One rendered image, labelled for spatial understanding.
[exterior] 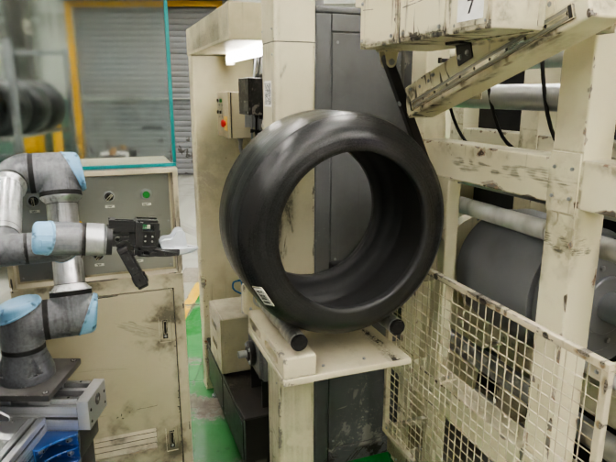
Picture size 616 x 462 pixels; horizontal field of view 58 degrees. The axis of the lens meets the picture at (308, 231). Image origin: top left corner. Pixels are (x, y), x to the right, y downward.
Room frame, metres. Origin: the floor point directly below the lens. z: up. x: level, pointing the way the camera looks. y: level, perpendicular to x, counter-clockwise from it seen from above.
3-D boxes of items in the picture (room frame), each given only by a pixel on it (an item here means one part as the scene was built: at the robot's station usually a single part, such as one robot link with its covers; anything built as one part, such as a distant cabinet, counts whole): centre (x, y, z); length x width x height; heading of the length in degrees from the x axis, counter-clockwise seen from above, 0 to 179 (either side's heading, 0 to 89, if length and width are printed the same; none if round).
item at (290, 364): (1.47, 0.08, 0.83); 0.36 x 0.09 x 0.06; 20
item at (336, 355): (1.52, -0.05, 0.80); 0.37 x 0.36 x 0.02; 110
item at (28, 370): (1.48, 0.81, 0.77); 0.15 x 0.15 x 0.10
